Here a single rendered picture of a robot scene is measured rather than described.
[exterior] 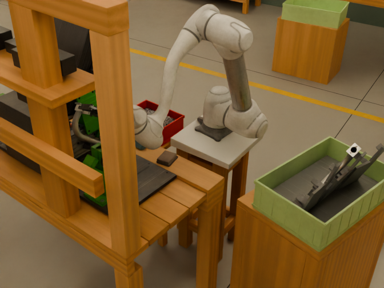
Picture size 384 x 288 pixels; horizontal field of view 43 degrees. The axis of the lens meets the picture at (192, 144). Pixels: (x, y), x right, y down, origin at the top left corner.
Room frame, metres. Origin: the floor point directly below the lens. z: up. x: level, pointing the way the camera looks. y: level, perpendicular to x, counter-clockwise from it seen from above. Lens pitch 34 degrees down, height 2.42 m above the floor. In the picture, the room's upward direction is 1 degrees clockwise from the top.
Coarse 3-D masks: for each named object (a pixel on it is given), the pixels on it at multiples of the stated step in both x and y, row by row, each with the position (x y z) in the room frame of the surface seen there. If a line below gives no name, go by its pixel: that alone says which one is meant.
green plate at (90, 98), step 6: (84, 96) 2.15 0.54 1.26; (90, 96) 2.18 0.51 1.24; (84, 102) 2.14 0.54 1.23; (90, 102) 2.17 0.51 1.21; (96, 102) 2.19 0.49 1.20; (84, 114) 2.12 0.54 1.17; (84, 120) 2.10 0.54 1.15; (90, 120) 2.13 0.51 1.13; (96, 120) 2.15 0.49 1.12; (84, 126) 2.10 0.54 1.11; (90, 126) 2.12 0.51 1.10; (96, 126) 2.14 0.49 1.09; (90, 132) 2.10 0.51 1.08
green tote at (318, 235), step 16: (320, 144) 2.22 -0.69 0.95; (336, 144) 2.25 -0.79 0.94; (288, 160) 2.06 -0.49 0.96; (304, 160) 2.13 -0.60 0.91; (352, 160) 2.16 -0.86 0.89; (368, 160) 2.10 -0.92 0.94; (272, 176) 1.96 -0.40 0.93; (288, 176) 2.05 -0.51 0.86; (368, 176) 2.08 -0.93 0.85; (256, 192) 1.87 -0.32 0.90; (272, 192) 1.80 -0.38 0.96; (368, 192) 1.81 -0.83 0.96; (256, 208) 1.86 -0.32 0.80; (272, 208) 1.79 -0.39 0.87; (288, 208) 1.73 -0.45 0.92; (352, 208) 1.72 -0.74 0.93; (368, 208) 1.84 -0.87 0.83; (288, 224) 1.72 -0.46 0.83; (304, 224) 1.66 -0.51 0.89; (320, 224) 1.59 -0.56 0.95; (336, 224) 1.65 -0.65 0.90; (352, 224) 1.75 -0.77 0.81; (304, 240) 1.64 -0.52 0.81; (320, 240) 1.59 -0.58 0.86
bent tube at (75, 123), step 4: (76, 104) 2.10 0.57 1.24; (80, 104) 2.08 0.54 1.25; (76, 112) 2.06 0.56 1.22; (80, 112) 2.07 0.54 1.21; (76, 116) 2.05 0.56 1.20; (80, 116) 2.06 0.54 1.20; (76, 120) 2.04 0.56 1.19; (72, 124) 2.03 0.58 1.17; (76, 124) 2.03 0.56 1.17; (72, 128) 2.03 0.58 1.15; (76, 128) 2.02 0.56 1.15; (76, 132) 2.01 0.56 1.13; (80, 132) 2.03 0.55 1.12; (76, 136) 2.02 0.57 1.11; (80, 136) 2.02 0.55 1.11; (84, 136) 2.04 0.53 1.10; (84, 140) 2.03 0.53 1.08; (88, 140) 2.04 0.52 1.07; (92, 140) 2.06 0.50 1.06; (96, 140) 2.08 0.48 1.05; (92, 144) 2.06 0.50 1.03
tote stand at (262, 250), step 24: (240, 216) 1.92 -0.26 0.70; (264, 216) 1.82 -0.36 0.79; (240, 240) 1.91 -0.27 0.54; (264, 240) 1.79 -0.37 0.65; (288, 240) 1.70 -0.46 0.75; (336, 240) 1.66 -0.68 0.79; (360, 240) 1.80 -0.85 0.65; (240, 264) 1.90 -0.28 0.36; (264, 264) 1.78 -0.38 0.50; (288, 264) 1.67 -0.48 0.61; (312, 264) 1.58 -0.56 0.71; (336, 264) 1.67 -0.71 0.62; (360, 264) 1.86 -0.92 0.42
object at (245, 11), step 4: (232, 0) 7.19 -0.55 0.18; (236, 0) 7.15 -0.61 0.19; (240, 0) 7.12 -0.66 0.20; (244, 0) 7.09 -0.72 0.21; (248, 0) 7.14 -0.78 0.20; (256, 0) 7.50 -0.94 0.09; (260, 0) 7.50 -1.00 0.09; (244, 4) 7.13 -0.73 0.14; (248, 4) 7.15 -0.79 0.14; (256, 4) 7.50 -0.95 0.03; (260, 4) 7.51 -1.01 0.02; (244, 8) 7.13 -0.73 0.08; (248, 8) 7.16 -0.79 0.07; (244, 12) 7.12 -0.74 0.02
